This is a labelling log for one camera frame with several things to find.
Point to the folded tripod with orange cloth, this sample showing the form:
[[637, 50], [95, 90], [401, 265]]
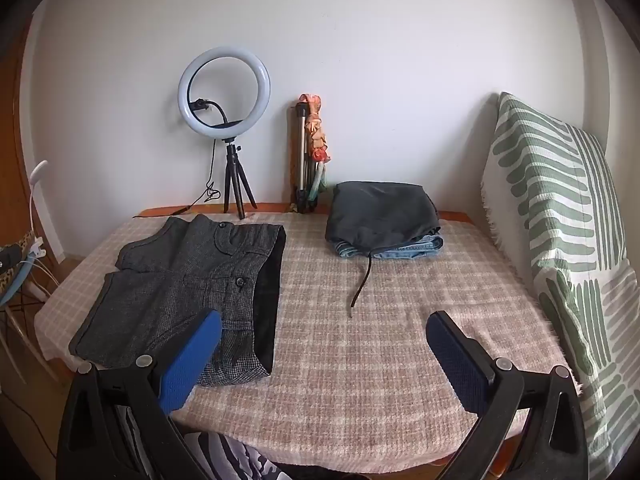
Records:
[[316, 130]]

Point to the black phone holder clamp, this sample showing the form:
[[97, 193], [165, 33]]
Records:
[[200, 106]]

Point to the folded silver tripod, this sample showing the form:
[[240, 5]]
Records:
[[297, 150]]

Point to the folded blue jeans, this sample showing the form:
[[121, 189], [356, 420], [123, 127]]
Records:
[[415, 248]]

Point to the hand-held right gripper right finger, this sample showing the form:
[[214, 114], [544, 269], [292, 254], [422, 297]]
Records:
[[460, 360]]

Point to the leopard print cloth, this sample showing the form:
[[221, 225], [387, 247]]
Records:
[[12, 252]]

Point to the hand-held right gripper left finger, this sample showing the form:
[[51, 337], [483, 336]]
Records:
[[192, 360]]

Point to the pink checked table blanket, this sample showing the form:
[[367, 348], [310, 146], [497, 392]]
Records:
[[360, 360]]

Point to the grey checked pants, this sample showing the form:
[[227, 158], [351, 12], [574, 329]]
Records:
[[175, 280]]

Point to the zebra print clothing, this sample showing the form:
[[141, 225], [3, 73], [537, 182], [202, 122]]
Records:
[[225, 454]]

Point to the small black tripod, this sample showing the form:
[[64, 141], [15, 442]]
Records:
[[231, 170]]

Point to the green and white patterned cushion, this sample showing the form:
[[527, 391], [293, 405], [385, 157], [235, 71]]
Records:
[[550, 185]]

